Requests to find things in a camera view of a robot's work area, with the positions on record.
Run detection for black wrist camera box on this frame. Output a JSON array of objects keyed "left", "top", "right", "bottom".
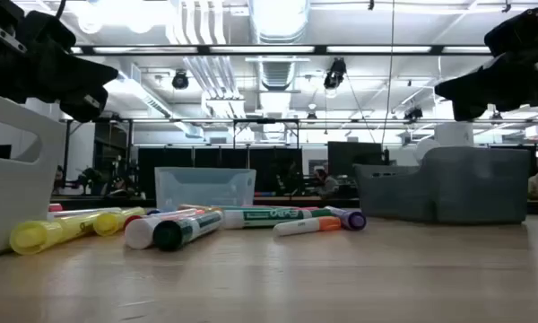
[
  {"left": 24, "top": 9, "right": 78, "bottom": 53},
  {"left": 483, "top": 3, "right": 538, "bottom": 58}
]

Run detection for white round pillar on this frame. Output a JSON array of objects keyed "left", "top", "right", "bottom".
[{"left": 434, "top": 121, "right": 474, "bottom": 148}]

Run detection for yellow highlighter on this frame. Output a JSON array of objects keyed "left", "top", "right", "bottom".
[
  {"left": 9, "top": 211, "right": 103, "bottom": 256},
  {"left": 92, "top": 206, "right": 147, "bottom": 238}
]

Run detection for orange capped small marker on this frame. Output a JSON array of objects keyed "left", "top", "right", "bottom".
[{"left": 272, "top": 216, "right": 343, "bottom": 238}]

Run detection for white plastic bin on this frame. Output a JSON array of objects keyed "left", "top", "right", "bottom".
[{"left": 0, "top": 88, "right": 67, "bottom": 259}]

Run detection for clear plastic bin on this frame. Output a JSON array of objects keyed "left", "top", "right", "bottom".
[{"left": 154, "top": 166, "right": 257, "bottom": 212}]

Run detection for black ceiling spotlight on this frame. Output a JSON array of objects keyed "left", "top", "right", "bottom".
[
  {"left": 403, "top": 105, "right": 424, "bottom": 122},
  {"left": 171, "top": 69, "right": 190, "bottom": 91},
  {"left": 323, "top": 57, "right": 348, "bottom": 90}
]

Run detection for orange Expo marker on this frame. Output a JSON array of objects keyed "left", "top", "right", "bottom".
[{"left": 178, "top": 204, "right": 223, "bottom": 213}]

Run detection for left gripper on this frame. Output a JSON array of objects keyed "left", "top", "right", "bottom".
[{"left": 0, "top": 0, "right": 120, "bottom": 125}]

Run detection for silver ventilation duct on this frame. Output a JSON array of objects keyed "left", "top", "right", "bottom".
[{"left": 248, "top": 0, "right": 310, "bottom": 44}]

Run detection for green Expo marker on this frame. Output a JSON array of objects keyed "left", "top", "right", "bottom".
[
  {"left": 221, "top": 206, "right": 338, "bottom": 231},
  {"left": 152, "top": 210, "right": 226, "bottom": 252}
]

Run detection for dark grey plastic bin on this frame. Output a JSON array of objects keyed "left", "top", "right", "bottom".
[{"left": 353, "top": 146, "right": 531, "bottom": 225}]

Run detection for black monitor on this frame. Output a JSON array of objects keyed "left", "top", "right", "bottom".
[{"left": 326, "top": 141, "right": 384, "bottom": 179}]

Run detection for purple highlighter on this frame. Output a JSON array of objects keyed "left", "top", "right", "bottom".
[{"left": 325, "top": 205, "right": 368, "bottom": 231}]

